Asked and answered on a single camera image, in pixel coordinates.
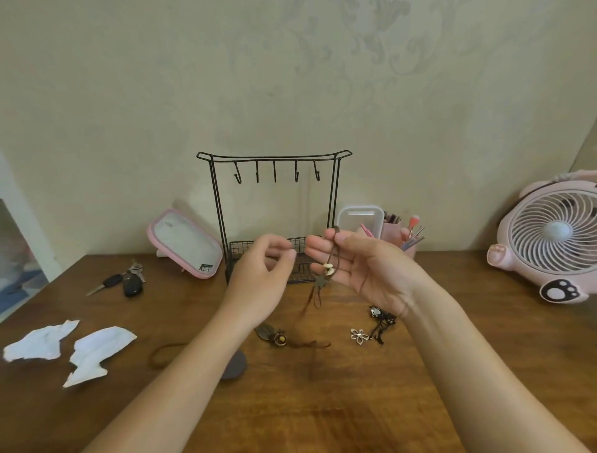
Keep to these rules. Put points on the person's right hand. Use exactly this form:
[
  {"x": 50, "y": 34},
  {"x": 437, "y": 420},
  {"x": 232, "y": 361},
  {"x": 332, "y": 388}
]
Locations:
[{"x": 378, "y": 270}]

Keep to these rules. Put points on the person's left hand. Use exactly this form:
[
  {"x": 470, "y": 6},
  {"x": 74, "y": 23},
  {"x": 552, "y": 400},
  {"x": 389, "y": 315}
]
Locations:
[{"x": 259, "y": 284}]

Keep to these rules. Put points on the person's right forearm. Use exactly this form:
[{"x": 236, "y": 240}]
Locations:
[{"x": 489, "y": 382}]

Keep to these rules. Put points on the person's left forearm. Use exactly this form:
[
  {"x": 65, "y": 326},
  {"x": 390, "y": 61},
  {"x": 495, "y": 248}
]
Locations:
[{"x": 172, "y": 396}]

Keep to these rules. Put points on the pink brush holder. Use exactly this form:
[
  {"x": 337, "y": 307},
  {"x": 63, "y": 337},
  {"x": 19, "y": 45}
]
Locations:
[{"x": 392, "y": 231}]

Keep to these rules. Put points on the pink pen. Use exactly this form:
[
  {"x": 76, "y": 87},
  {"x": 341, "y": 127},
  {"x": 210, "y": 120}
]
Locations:
[{"x": 366, "y": 230}]

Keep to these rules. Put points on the grey purple pencil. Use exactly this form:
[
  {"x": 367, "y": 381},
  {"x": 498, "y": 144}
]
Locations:
[{"x": 412, "y": 243}]

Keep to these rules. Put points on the dark cosmetic pencils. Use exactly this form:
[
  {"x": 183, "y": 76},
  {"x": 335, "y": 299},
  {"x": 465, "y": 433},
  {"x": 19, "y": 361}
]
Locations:
[{"x": 392, "y": 218}]

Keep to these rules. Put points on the clear plastic container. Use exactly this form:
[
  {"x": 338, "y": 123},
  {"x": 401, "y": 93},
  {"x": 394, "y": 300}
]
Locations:
[{"x": 359, "y": 214}]

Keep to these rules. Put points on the coral tipped makeup brush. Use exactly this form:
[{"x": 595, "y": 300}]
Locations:
[{"x": 413, "y": 220}]

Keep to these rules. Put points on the pink framed table mirror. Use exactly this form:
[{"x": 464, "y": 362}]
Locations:
[{"x": 184, "y": 242}]

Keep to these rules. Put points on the silver key bunch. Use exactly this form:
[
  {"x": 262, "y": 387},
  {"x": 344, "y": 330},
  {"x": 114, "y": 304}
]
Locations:
[{"x": 136, "y": 269}]

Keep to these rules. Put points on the black oval key fob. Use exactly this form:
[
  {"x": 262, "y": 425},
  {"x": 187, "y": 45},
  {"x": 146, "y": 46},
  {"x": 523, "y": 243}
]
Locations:
[{"x": 133, "y": 285}]

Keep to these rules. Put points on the black headed car key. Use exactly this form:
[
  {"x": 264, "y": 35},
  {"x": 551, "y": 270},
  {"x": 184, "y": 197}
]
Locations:
[{"x": 113, "y": 280}]

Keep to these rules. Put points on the white crumpled paper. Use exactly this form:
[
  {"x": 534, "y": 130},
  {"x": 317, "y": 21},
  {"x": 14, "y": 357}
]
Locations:
[
  {"x": 100, "y": 347},
  {"x": 39, "y": 343}
]

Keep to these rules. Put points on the pink pig shaped desk fan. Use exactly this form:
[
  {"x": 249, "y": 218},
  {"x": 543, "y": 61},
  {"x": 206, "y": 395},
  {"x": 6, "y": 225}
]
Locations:
[{"x": 555, "y": 233}]

